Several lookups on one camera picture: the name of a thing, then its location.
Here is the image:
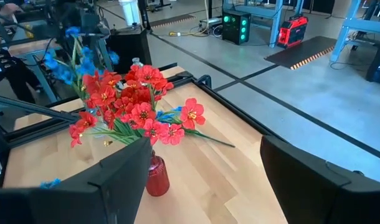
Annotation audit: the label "red artificial flower bunch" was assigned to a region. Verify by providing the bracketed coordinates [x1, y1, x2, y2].
[141, 98, 207, 147]
[68, 63, 175, 149]

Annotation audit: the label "wooden table with blue legs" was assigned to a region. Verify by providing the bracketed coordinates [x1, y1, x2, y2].
[7, 39, 59, 103]

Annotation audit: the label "red ribbed glass vase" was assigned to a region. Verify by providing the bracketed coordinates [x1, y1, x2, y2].
[145, 150, 171, 197]

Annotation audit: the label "black computer tower green fans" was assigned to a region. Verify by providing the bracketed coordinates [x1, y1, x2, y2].
[221, 10, 252, 46]

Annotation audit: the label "black cabinet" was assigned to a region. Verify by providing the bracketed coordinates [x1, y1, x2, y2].
[106, 26, 153, 75]

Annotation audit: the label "person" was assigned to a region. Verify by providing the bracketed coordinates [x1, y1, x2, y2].
[0, 46, 43, 105]

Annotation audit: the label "red and black equipment case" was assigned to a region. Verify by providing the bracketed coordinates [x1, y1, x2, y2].
[277, 15, 310, 50]

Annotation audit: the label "white cylinder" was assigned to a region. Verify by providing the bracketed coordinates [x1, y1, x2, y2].
[118, 0, 141, 27]

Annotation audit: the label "yellow extension cable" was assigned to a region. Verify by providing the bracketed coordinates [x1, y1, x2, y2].
[168, 0, 211, 37]

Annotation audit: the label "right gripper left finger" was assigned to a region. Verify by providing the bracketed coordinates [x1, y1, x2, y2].
[0, 136, 153, 224]

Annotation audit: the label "black aluminium table frame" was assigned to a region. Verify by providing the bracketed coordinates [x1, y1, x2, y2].
[0, 62, 273, 187]

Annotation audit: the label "person's hand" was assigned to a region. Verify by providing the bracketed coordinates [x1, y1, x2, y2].
[0, 2, 22, 19]

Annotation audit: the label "black floor mat yellow edge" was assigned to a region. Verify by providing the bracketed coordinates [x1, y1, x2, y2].
[149, 12, 197, 29]
[264, 35, 338, 71]

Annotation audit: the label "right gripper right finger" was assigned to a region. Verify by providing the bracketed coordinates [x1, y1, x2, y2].
[260, 135, 380, 224]

